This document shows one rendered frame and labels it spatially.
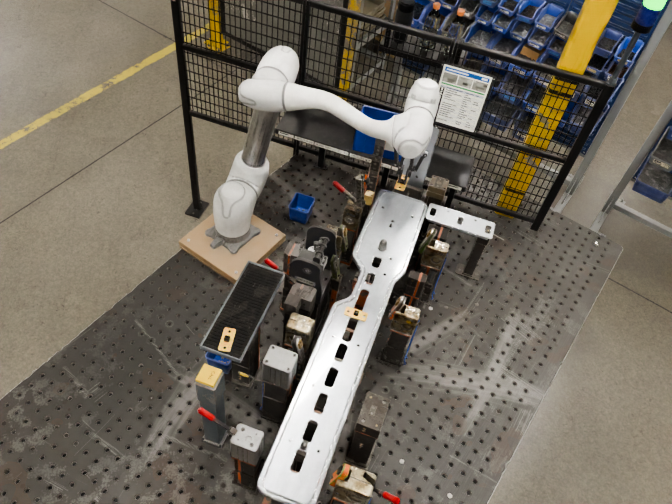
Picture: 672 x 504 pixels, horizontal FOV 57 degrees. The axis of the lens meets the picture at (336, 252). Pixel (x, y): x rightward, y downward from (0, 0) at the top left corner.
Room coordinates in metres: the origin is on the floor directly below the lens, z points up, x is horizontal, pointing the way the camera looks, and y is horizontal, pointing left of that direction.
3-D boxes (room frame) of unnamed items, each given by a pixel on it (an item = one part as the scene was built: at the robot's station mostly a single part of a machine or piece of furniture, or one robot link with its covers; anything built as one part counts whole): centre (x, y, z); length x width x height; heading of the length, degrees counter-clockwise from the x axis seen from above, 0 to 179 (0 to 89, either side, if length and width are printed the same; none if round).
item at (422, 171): (1.98, -0.27, 1.17); 0.12 x 0.01 x 0.34; 78
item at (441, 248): (1.63, -0.39, 0.87); 0.12 x 0.09 x 0.35; 78
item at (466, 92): (2.25, -0.42, 1.30); 0.23 x 0.02 x 0.31; 78
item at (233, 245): (1.75, 0.48, 0.77); 0.22 x 0.18 x 0.06; 150
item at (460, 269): (1.80, -0.61, 0.84); 0.11 x 0.06 x 0.29; 78
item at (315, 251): (1.41, 0.07, 0.94); 0.18 x 0.13 x 0.49; 168
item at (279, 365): (0.98, 0.12, 0.90); 0.13 x 0.10 x 0.41; 78
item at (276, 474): (1.25, -0.11, 1.00); 1.38 x 0.22 x 0.02; 168
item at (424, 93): (1.72, -0.20, 1.63); 0.13 x 0.11 x 0.16; 173
